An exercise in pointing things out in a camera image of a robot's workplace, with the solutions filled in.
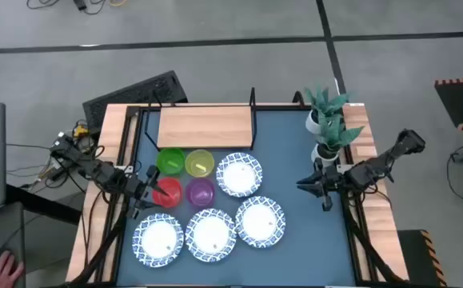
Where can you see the black curved bracket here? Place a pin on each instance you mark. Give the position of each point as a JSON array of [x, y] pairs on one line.
[[298, 98]]

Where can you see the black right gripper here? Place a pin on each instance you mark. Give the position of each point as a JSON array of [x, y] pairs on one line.
[[333, 180]]

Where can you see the purple plastic bowl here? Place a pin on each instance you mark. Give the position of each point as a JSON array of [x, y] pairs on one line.
[[200, 192]]

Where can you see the blue patterned paper bowl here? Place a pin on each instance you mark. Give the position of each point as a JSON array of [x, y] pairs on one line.
[[210, 234], [239, 174], [158, 239], [260, 221]]

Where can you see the green plastic bowl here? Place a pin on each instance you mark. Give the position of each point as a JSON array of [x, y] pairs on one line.
[[170, 161]]

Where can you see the black power adapter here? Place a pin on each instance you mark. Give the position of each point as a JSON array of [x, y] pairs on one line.
[[80, 4]]

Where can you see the black computer mouse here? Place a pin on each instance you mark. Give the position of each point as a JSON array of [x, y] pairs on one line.
[[0, 252]]

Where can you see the green plant in white pot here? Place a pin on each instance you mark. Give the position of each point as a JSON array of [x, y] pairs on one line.
[[335, 136], [323, 106]]

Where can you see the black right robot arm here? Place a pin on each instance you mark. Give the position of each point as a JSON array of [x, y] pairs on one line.
[[375, 166]]

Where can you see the yellow connector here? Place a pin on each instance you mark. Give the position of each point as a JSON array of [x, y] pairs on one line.
[[80, 130]]

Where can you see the wooden shelf with black frame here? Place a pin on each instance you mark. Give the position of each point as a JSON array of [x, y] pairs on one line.
[[205, 126]]

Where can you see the red plastic bowl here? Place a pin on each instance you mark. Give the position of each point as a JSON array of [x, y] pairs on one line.
[[175, 198]]

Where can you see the yellow plastic bowl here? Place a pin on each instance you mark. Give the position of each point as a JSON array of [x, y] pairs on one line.
[[200, 163]]

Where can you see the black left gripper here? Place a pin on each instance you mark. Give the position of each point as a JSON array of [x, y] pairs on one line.
[[141, 190]]

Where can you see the dark gray desk pad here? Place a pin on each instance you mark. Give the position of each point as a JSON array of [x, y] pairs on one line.
[[7, 224]]

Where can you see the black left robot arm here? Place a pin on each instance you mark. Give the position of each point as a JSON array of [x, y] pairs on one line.
[[95, 170]]

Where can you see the blue table mat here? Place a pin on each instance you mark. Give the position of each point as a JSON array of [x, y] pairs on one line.
[[303, 248]]

